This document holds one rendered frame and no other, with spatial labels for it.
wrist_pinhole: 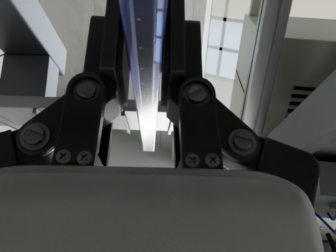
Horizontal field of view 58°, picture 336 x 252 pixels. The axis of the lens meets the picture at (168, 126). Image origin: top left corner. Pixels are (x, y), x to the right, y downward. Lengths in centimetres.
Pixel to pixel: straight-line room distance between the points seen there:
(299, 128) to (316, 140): 5
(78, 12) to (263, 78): 457
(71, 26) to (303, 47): 468
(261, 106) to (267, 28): 14
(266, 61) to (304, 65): 17
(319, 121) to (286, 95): 35
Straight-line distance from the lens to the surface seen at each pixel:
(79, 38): 510
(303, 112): 42
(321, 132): 37
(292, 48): 69
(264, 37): 53
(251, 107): 57
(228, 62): 372
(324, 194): 46
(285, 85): 71
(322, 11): 341
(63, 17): 528
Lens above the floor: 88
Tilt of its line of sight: 28 degrees up
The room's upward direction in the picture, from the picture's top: 177 degrees counter-clockwise
